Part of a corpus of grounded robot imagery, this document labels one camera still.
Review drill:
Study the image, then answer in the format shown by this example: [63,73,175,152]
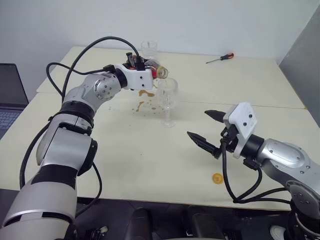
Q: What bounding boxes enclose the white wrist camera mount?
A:
[114,63,154,91]
[222,101,258,160]

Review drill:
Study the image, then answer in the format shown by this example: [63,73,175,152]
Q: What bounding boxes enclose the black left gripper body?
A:
[123,51,147,71]

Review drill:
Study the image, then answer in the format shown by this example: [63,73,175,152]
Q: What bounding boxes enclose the clear bottle with dark drink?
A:
[144,58,170,81]

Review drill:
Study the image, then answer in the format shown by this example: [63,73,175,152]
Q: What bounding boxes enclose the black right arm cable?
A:
[220,142,294,205]

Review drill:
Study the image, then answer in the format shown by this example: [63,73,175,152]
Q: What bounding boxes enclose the brown drink spill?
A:
[130,84,159,115]

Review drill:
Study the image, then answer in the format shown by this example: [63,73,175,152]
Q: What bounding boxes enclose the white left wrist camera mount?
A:
[114,63,154,91]

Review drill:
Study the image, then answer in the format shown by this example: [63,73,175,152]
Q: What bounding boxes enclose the grey partition panel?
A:
[277,4,320,131]

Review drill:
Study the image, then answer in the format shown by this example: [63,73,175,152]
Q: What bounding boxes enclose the orange black handled screwdriver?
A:
[205,51,236,65]

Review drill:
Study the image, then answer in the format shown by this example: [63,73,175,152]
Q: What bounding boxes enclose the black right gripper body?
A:
[219,124,241,157]

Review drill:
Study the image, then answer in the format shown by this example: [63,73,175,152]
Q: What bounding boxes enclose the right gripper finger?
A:
[186,130,223,160]
[204,109,226,124]

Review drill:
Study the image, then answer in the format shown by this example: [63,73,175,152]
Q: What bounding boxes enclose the dark laptop computer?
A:
[0,62,30,140]

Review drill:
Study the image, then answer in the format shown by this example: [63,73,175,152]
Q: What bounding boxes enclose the clear wine glass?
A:
[156,77,180,129]

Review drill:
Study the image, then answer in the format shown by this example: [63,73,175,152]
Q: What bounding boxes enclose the white shoe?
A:
[269,224,286,240]

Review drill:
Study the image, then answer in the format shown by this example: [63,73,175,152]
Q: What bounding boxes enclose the clear glass tumbler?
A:
[140,40,158,60]

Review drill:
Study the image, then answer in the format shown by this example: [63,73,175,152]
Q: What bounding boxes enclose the yellow bottle cap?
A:
[211,173,224,185]

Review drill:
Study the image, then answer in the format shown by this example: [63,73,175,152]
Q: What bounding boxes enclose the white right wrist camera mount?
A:
[222,101,258,160]

